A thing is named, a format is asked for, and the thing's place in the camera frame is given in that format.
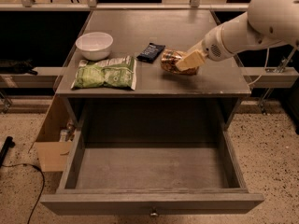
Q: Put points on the cardboard box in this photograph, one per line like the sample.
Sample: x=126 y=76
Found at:
x=52 y=153

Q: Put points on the green chip bag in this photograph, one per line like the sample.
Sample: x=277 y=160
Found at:
x=114 y=73

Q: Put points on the dark blue snack bar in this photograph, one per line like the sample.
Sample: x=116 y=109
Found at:
x=150 y=53

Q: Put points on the open grey drawer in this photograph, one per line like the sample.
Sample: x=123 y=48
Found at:
x=132 y=155

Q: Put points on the white bowl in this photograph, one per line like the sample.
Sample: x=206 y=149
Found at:
x=95 y=46

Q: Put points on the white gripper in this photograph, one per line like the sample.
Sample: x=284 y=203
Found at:
x=212 y=47

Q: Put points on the bottles in cardboard box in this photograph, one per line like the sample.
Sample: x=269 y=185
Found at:
x=68 y=132

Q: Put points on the orange soda can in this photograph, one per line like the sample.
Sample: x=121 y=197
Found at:
x=169 y=59

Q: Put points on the black stand foot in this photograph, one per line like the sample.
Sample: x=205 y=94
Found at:
x=9 y=143

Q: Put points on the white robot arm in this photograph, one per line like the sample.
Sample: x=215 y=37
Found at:
x=265 y=24

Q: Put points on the black object on shelf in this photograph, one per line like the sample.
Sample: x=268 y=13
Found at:
x=8 y=66

